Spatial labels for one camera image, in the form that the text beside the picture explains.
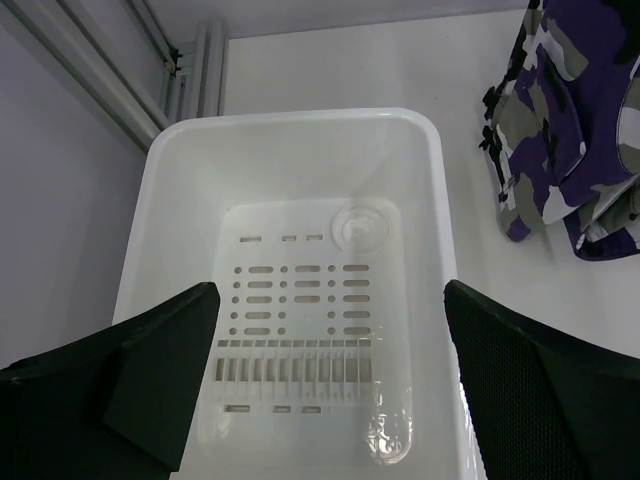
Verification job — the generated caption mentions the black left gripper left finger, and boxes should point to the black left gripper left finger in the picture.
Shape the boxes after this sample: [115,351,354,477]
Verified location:
[1,282,220,479]

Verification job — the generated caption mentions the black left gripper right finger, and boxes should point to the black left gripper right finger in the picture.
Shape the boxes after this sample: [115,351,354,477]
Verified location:
[444,280,639,479]

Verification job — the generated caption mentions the purple camouflage trousers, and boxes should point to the purple camouflage trousers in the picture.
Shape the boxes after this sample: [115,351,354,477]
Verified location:
[481,1,639,261]

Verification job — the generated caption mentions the white plastic basket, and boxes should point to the white plastic basket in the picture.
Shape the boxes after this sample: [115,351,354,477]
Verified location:
[114,108,484,479]

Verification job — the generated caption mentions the aluminium frame post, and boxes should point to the aluminium frame post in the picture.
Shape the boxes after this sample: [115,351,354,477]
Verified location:
[1,1,228,152]

